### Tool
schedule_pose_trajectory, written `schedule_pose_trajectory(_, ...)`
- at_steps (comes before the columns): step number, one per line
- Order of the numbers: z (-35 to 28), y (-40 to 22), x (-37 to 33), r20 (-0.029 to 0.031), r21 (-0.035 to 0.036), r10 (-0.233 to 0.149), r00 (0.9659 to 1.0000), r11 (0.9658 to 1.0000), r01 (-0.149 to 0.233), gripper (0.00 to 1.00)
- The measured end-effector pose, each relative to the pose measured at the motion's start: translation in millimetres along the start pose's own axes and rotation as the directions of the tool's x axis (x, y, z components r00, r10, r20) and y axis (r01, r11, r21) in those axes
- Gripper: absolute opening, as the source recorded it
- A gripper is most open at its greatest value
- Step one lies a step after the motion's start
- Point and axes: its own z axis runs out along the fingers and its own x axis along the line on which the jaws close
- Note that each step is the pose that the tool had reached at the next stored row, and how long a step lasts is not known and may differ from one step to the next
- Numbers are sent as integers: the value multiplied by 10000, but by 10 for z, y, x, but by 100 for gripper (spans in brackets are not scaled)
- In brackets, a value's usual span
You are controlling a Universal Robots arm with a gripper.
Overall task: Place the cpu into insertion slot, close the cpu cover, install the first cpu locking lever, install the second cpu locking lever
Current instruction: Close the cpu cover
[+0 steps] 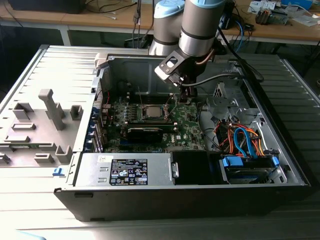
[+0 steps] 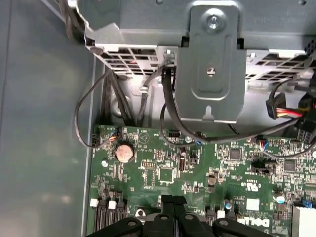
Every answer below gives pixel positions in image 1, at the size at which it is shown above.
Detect black camera cable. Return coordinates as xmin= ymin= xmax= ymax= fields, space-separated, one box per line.
xmin=178 ymin=73 xmax=245 ymax=88

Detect green Dell motherboard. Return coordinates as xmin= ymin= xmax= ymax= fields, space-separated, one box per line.
xmin=102 ymin=94 xmax=209 ymax=154

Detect silver power supply unit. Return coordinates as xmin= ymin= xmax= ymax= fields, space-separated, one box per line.
xmin=74 ymin=152 xmax=175 ymax=188

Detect pale blue rounded object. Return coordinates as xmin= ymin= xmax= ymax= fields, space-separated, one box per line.
xmin=13 ymin=229 xmax=50 ymax=240

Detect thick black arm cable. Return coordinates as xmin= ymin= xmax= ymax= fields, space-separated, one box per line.
xmin=216 ymin=26 xmax=265 ymax=82

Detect small blue plastic clip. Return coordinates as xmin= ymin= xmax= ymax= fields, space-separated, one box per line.
xmin=51 ymin=167 xmax=66 ymax=178

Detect finned CPU cooler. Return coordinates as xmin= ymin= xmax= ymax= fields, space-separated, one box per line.
xmin=255 ymin=6 xmax=273 ymax=26

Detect silver CPU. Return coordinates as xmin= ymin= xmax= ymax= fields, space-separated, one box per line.
xmin=145 ymin=105 xmax=164 ymax=119

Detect orange power wire bundle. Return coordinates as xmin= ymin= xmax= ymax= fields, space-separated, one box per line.
xmin=214 ymin=121 xmax=266 ymax=157

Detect black Quadro graphics card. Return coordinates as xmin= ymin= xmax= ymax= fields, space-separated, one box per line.
xmin=120 ymin=124 xmax=165 ymax=146

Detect blue box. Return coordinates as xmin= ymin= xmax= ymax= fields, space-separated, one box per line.
xmin=280 ymin=0 xmax=314 ymax=8

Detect grey parts rack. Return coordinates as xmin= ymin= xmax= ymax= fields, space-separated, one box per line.
xmin=0 ymin=88 xmax=84 ymax=169

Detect blue flat data wire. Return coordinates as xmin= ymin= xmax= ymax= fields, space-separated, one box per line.
xmin=232 ymin=126 xmax=260 ymax=159

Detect clear plastic bag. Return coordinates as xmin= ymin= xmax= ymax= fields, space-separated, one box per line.
xmin=291 ymin=9 xmax=320 ymax=28

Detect black equipment box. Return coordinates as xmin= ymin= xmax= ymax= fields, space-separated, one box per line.
xmin=8 ymin=0 xmax=84 ymax=15

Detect long wooden desk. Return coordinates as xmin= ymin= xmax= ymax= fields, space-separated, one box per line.
xmin=0 ymin=0 xmax=320 ymax=47

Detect black plastic shroud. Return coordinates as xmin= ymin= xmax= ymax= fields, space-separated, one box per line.
xmin=172 ymin=151 xmax=210 ymax=186

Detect blue card retention latches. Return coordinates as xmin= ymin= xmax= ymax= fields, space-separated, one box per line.
xmin=84 ymin=106 xmax=104 ymax=154

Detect blue hanging cable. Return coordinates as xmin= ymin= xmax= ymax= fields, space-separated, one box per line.
xmin=234 ymin=19 xmax=245 ymax=54

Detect metal socket locking lever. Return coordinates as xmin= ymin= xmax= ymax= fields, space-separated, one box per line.
xmin=167 ymin=94 xmax=180 ymax=120
xmin=137 ymin=85 xmax=145 ymax=110

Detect black monitor stand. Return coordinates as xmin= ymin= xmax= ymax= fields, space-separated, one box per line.
xmin=219 ymin=0 xmax=236 ymax=30

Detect hard disk in blue carrier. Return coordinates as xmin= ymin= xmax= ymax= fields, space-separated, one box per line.
xmin=219 ymin=149 xmax=280 ymax=185

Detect copper coloured gripper cable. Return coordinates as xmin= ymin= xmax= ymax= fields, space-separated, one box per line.
xmin=196 ymin=48 xmax=216 ymax=66

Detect CPU socket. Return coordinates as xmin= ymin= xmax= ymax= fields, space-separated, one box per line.
xmin=139 ymin=102 xmax=171 ymax=124

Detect metal drive cage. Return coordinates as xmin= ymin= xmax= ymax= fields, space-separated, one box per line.
xmin=205 ymin=66 xmax=262 ymax=126

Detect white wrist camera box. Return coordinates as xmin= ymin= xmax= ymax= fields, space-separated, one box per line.
xmin=154 ymin=49 xmax=188 ymax=88

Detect metal socket cover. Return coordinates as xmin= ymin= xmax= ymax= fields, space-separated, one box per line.
xmin=163 ymin=93 xmax=181 ymax=123

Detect black and grey PC case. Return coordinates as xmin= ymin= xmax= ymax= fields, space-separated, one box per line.
xmin=53 ymin=51 xmax=313 ymax=223

